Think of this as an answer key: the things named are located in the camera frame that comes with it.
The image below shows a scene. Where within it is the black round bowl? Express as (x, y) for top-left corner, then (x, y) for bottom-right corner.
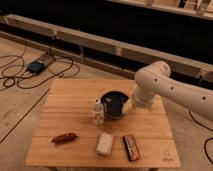
(101, 91), (129, 119)

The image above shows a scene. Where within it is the small clear plastic bottle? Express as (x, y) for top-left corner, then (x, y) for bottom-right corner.
(93, 99), (104, 125)

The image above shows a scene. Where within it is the dark chocolate bar wrapper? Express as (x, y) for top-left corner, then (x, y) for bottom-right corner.
(123, 134), (141, 161)

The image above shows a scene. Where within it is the black floor cable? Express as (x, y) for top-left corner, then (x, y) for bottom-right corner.
(0, 39), (81, 91)

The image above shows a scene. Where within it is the blue power box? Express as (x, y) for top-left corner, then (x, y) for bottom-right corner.
(27, 61), (45, 74)

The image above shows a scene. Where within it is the white rectangular eraser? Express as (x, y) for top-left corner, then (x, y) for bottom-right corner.
(96, 133), (113, 156)

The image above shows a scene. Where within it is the black cable at right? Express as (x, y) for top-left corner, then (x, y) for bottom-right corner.
(188, 109), (213, 165)

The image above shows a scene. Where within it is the red sausage toy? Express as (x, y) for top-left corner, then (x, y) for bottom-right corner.
(51, 133), (77, 144)

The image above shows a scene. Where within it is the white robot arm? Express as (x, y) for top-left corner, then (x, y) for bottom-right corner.
(132, 61), (213, 122)

